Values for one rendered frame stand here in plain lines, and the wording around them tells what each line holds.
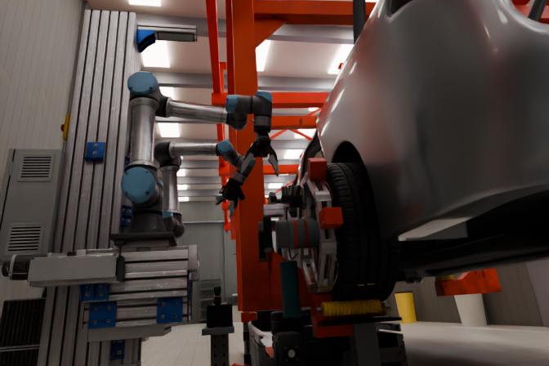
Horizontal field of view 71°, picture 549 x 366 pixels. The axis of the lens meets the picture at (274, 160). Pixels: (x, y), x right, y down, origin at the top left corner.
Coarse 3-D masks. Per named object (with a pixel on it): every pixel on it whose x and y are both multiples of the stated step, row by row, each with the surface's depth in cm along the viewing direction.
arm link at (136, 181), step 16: (128, 80) 152; (144, 80) 153; (144, 96) 151; (160, 96) 162; (144, 112) 151; (144, 128) 148; (144, 144) 146; (144, 160) 144; (128, 176) 138; (144, 176) 139; (128, 192) 137; (144, 192) 137
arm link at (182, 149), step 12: (168, 144) 213; (180, 144) 214; (192, 144) 212; (204, 144) 211; (216, 144) 210; (228, 144) 206; (156, 156) 217; (168, 156) 214; (180, 156) 216; (228, 156) 211
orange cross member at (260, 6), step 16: (256, 0) 295; (272, 0) 296; (288, 0) 298; (304, 0) 300; (256, 16) 294; (272, 16) 295; (288, 16) 296; (304, 16) 298; (320, 16) 299; (336, 16) 300; (352, 16) 301; (368, 16) 302; (544, 16) 319; (256, 32) 291; (272, 32) 292
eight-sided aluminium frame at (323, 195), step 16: (304, 176) 187; (320, 192) 164; (320, 208) 160; (320, 240) 156; (336, 240) 156; (304, 256) 202; (320, 256) 158; (304, 272) 194; (320, 272) 159; (320, 288) 163
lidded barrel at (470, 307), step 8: (456, 296) 670; (464, 296) 657; (472, 296) 653; (480, 296) 657; (464, 304) 655; (472, 304) 649; (480, 304) 651; (464, 312) 654; (472, 312) 646; (480, 312) 646; (464, 320) 653; (472, 320) 643; (480, 320) 641
